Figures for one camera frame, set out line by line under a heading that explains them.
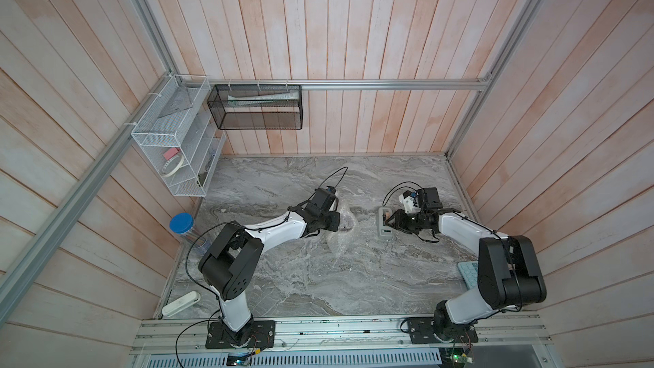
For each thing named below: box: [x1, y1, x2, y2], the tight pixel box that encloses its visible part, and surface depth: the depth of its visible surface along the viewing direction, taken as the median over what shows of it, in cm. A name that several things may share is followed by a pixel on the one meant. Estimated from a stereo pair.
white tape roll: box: [160, 153, 185, 178], surface depth 82 cm
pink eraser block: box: [163, 147, 180, 161], surface depth 83 cm
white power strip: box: [161, 290, 201, 317], surface depth 78 cm
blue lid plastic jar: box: [169, 212, 207, 248], surface depth 77 cm
